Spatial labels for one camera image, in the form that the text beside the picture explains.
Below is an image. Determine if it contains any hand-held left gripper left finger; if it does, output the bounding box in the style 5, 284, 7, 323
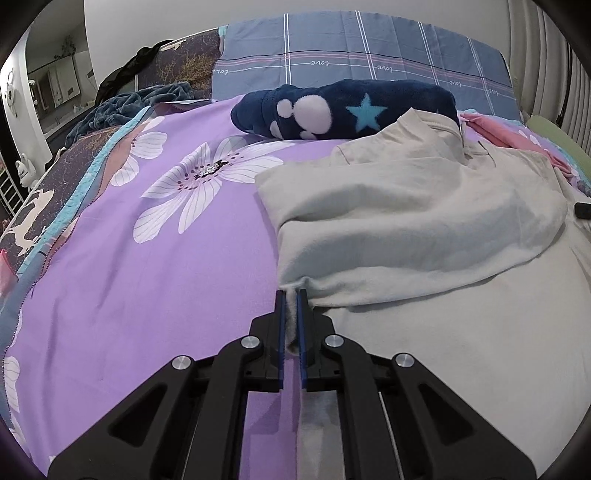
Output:
48, 291, 286, 480

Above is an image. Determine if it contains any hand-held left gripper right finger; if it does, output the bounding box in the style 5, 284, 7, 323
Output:
298, 290, 539, 480

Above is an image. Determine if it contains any beige garment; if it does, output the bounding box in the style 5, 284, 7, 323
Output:
255, 108, 591, 480

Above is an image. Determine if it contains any purple floral bedsheet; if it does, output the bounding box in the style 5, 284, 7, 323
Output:
0, 99, 591, 480

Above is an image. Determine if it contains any navy fleece blanket with star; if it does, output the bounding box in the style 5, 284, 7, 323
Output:
231, 79, 462, 141

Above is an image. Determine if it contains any dark deer-print quilt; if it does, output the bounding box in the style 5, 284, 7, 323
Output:
0, 28, 222, 296

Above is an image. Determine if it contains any dark teal fuzzy blanket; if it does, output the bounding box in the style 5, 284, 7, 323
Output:
65, 82, 195, 148

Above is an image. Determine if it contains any pink garment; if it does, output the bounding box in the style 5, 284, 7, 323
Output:
459, 110, 575, 181

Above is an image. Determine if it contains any blue plaid bedding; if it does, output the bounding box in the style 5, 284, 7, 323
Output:
211, 10, 515, 116

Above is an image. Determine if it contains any white figurine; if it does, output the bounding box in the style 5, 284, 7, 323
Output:
15, 154, 33, 188

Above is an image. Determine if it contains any black cloth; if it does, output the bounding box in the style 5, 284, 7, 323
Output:
95, 41, 174, 104

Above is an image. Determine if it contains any green pillow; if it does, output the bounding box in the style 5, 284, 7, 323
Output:
526, 114, 591, 160

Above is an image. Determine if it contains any white pleated curtain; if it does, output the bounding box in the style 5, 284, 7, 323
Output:
508, 0, 591, 155

